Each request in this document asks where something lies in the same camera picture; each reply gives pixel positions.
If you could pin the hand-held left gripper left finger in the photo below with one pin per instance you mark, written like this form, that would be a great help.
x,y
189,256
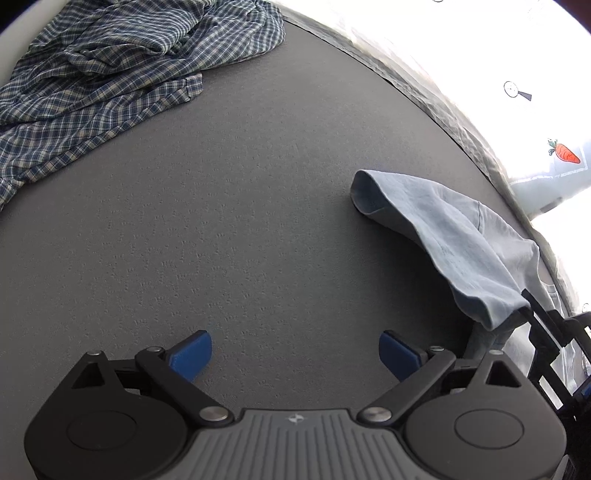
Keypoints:
x,y
191,353

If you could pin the blue plaid shirt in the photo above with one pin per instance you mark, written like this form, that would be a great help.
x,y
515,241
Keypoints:
x,y
115,69

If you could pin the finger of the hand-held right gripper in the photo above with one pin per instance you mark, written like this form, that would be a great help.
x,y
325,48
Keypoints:
x,y
545,323

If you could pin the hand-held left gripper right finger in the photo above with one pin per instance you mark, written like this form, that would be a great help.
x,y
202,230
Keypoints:
x,y
399,353

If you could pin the light blue t-shirt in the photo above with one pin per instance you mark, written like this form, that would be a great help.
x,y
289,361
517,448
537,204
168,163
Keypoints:
x,y
443,221

